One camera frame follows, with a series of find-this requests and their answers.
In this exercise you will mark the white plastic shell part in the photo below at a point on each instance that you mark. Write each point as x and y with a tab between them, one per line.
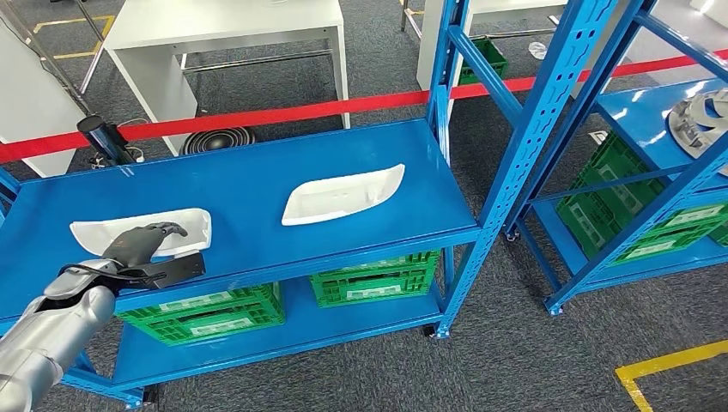
97	233
341	196

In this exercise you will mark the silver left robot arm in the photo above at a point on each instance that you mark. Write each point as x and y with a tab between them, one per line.
57	330

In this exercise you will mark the blue metal shelf rack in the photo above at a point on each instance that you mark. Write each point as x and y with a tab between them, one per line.
637	239
239	187

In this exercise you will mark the silver cast metal part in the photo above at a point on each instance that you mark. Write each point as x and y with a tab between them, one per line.
699	122

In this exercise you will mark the green plastic crate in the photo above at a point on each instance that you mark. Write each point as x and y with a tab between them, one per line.
614	176
591	227
227	298
381	267
721	236
216	330
489	59
370	293

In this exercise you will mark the red barrier belt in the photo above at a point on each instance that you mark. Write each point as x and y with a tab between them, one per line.
256	116

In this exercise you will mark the black ribbed stanchion base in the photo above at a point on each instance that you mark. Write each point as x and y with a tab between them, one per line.
219	140

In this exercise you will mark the white cabinet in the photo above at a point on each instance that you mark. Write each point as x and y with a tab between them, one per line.
34	102
432	45

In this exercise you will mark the white table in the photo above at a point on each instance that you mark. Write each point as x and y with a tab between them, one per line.
227	20

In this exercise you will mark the clear plastic bag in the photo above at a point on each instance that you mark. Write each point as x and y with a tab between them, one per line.
537	50

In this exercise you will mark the yellow floor tape outline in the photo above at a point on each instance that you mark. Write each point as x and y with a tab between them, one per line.
654	367

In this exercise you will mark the black stanchion post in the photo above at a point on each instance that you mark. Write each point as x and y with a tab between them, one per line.
105	139

